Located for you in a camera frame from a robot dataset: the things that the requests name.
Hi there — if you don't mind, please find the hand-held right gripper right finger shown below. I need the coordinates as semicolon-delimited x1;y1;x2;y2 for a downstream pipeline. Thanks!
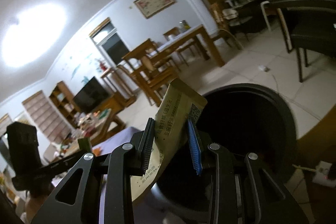
187;119;310;224

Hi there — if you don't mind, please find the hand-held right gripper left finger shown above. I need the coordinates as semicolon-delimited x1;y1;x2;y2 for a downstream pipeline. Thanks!
30;118;155;224

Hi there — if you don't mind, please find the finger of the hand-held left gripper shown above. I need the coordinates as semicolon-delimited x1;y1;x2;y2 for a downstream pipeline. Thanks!
39;154;84;175

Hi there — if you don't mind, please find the green plastic packet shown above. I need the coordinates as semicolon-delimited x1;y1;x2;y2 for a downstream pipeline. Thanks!
78;138;92;152

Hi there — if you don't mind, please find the beige paper packet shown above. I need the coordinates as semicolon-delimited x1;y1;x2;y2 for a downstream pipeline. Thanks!
131;79;208;207

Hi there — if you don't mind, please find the black trash bin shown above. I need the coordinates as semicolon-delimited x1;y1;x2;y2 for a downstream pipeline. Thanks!
147;83;298;224

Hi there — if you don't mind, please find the person's left forearm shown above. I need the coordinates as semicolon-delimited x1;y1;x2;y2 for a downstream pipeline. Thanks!
25;185;53;224

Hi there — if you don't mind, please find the striped window blind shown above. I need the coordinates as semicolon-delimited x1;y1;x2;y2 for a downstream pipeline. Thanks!
22;91;72;141

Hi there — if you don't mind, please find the wooden coffee table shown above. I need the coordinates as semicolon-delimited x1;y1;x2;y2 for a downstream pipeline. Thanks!
76;108;127;141

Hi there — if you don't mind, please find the wooden bookshelf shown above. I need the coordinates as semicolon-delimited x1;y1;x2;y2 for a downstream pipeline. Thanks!
49;81;80;123

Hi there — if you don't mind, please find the wooden plant stand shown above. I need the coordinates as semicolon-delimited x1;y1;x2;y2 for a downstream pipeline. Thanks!
101;67;137;102

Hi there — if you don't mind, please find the black flat television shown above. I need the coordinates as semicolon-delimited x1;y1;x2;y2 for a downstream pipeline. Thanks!
73;76;111;113

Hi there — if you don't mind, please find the wooden dining chair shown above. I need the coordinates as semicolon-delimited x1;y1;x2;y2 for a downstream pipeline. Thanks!
163;27;190;67
121;39;179;107
210;2;244;50

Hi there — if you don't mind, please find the wooden framed window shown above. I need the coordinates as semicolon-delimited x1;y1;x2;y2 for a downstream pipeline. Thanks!
89;17;131;67

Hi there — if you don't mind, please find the wooden dining table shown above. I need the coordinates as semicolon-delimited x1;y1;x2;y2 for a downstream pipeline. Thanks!
147;25;226;67

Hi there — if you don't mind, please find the bright ceiling light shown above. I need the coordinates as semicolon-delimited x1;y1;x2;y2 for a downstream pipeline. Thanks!
2;2;67;68

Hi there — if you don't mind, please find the white power strip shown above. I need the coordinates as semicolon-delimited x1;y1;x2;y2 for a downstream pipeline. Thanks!
312;161;335;184

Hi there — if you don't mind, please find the white standing air conditioner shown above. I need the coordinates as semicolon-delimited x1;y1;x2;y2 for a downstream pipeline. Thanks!
179;0;219;36

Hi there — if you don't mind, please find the framed floral picture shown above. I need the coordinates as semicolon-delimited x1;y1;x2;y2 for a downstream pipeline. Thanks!
134;0;175;19

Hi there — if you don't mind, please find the white metal chair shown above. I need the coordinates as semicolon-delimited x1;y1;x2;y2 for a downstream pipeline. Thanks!
260;0;273;32

